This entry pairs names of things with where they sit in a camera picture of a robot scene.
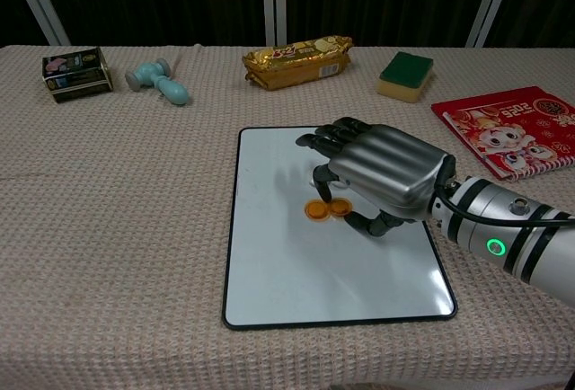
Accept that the gold biscuit package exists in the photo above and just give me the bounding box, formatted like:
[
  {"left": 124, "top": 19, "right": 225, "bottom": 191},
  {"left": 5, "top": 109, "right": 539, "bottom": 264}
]
[{"left": 242, "top": 35, "right": 354, "bottom": 92}]

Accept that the white vertical frame post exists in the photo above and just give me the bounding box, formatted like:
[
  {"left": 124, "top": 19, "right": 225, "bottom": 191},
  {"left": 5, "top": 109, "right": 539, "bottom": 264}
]
[{"left": 261, "top": 0, "right": 288, "bottom": 48}]

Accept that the black printed tin box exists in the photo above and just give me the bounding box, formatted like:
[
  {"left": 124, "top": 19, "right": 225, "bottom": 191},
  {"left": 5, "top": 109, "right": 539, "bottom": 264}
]
[{"left": 42, "top": 46, "right": 114, "bottom": 104}]

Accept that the teal toy hammer massager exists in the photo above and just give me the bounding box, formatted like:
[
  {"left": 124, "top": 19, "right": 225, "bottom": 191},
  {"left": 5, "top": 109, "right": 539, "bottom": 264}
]
[{"left": 124, "top": 58, "right": 190, "bottom": 107}]

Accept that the white rectangular board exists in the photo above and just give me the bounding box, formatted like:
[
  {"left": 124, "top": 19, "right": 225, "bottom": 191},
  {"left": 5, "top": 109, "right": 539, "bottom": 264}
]
[{"left": 222, "top": 126, "right": 459, "bottom": 331}]

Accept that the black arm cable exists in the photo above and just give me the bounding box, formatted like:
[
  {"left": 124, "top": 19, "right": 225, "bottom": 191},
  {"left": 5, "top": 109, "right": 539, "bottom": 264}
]
[{"left": 432, "top": 178, "right": 575, "bottom": 230}]

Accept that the beige waffle tablecloth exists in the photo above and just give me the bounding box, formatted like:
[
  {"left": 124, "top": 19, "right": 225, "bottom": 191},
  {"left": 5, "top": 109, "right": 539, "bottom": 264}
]
[{"left": 0, "top": 43, "right": 575, "bottom": 390}]

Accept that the orange round token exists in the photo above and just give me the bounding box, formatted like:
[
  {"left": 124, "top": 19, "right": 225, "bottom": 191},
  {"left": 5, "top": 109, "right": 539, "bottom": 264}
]
[
  {"left": 329, "top": 198, "right": 352, "bottom": 218},
  {"left": 303, "top": 199, "right": 332, "bottom": 221}
]

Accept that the white slanted frame post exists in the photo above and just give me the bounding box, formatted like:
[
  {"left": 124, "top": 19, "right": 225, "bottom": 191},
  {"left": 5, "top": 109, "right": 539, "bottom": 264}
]
[
  {"left": 3, "top": 0, "right": 72, "bottom": 48},
  {"left": 464, "top": 0, "right": 520, "bottom": 49}
]

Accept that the green yellow sponge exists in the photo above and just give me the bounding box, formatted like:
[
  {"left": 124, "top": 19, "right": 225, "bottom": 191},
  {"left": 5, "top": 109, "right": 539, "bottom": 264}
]
[{"left": 376, "top": 51, "right": 435, "bottom": 104}]

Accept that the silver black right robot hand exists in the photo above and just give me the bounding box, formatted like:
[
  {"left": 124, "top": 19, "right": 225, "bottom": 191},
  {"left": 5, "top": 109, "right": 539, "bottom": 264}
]
[{"left": 295, "top": 116, "right": 456, "bottom": 239}]

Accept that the red festive envelope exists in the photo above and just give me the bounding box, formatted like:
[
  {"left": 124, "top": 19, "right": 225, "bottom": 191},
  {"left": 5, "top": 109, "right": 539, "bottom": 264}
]
[{"left": 430, "top": 85, "right": 575, "bottom": 183}]

